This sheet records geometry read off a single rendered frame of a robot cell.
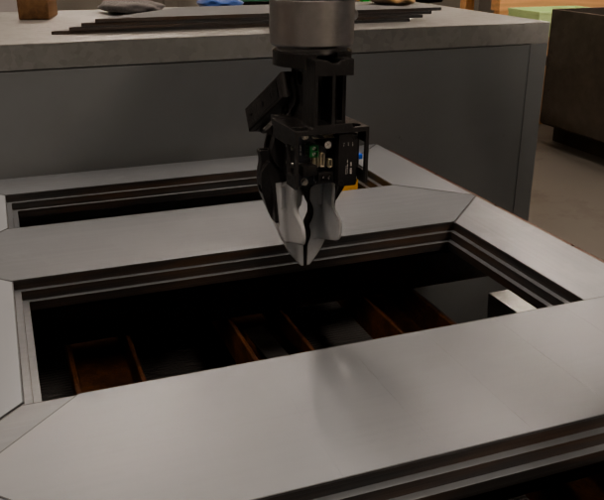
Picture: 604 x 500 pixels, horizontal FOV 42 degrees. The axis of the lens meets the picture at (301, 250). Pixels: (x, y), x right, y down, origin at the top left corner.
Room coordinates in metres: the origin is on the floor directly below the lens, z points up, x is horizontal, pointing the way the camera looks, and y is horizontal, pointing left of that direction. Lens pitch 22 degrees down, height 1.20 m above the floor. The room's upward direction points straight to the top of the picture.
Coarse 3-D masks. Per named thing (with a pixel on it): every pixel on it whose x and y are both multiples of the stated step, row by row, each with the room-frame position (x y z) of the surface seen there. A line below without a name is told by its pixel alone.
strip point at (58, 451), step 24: (72, 408) 0.55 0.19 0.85; (48, 432) 0.51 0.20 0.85; (72, 432) 0.51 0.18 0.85; (0, 456) 0.48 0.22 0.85; (24, 456) 0.48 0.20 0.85; (48, 456) 0.48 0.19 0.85; (72, 456) 0.48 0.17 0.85; (0, 480) 0.45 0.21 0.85; (24, 480) 0.45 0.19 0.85; (48, 480) 0.45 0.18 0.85; (72, 480) 0.45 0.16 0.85; (96, 480) 0.45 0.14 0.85
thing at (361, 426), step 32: (320, 352) 0.64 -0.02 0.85; (352, 352) 0.64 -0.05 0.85; (288, 384) 0.58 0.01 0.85; (320, 384) 0.58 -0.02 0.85; (352, 384) 0.58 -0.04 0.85; (320, 416) 0.54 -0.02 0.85; (352, 416) 0.54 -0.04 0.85; (384, 416) 0.54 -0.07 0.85; (352, 448) 0.49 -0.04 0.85; (384, 448) 0.49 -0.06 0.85; (416, 448) 0.49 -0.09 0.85
